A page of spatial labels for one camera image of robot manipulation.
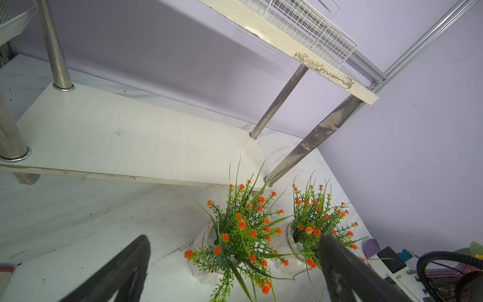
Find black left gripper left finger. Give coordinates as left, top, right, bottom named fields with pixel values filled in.
left=61, top=235, right=151, bottom=301

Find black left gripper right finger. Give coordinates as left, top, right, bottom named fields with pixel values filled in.
left=318, top=235, right=410, bottom=301

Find orange flower plant white pot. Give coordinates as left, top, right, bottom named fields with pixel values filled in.
left=184, top=174, right=289, bottom=301

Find white two-tier rack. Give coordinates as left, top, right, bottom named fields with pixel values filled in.
left=1, top=1, right=379, bottom=187

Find purple pink garden trowel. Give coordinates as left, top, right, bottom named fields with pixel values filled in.
left=363, top=239, right=381, bottom=259

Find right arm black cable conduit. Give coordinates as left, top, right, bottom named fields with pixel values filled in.
left=416, top=250, right=483, bottom=302

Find aluminium frame rails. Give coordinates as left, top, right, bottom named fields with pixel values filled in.
left=335, top=1, right=477, bottom=93

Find white wire wall basket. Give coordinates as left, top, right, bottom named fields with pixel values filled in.
left=242, top=0, right=357, bottom=68

